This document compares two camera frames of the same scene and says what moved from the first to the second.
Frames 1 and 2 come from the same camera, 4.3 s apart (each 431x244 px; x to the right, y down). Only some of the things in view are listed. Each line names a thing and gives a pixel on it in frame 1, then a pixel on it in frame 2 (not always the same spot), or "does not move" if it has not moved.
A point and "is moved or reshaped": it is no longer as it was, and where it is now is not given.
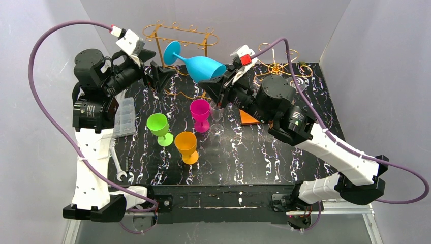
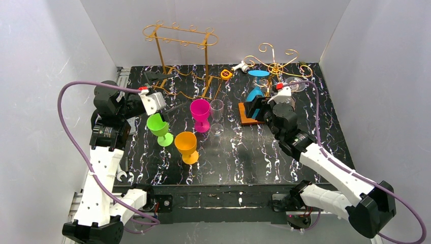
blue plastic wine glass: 199,68 is moved or reshaped
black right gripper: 224,87 → 257,109
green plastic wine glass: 158,124 does not move
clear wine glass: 300,81 does not move
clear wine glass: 217,111 does not move
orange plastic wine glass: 186,143 does not move
